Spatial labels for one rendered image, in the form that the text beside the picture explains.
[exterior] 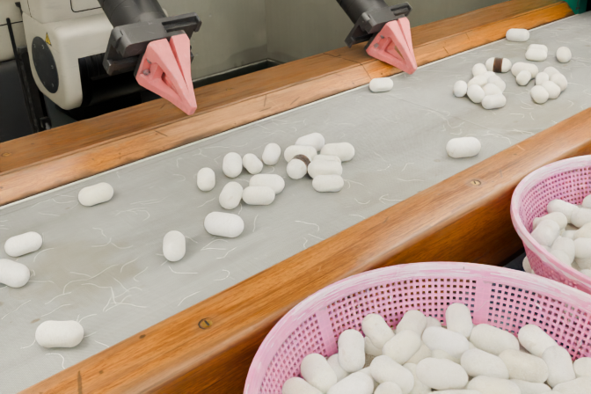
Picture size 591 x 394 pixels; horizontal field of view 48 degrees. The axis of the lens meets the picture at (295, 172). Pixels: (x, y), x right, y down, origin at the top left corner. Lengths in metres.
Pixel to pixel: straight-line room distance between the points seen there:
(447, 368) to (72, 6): 0.97
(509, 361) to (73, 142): 0.53
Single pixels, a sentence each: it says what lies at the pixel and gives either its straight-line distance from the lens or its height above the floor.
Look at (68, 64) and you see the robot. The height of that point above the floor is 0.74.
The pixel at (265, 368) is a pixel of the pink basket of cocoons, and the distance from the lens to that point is 0.43.
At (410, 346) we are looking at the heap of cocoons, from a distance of 0.48.
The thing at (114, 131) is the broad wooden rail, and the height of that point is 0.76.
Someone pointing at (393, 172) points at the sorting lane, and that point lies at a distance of 0.71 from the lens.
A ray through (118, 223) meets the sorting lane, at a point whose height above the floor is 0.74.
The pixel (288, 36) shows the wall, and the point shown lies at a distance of 3.24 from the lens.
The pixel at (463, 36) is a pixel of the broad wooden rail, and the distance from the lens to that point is 1.18.
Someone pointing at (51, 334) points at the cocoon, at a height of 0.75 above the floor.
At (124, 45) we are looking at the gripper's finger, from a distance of 0.70.
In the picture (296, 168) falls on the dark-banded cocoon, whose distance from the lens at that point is 0.69.
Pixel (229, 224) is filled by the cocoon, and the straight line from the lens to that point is 0.59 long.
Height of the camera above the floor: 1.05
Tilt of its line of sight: 26 degrees down
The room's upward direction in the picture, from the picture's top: 3 degrees counter-clockwise
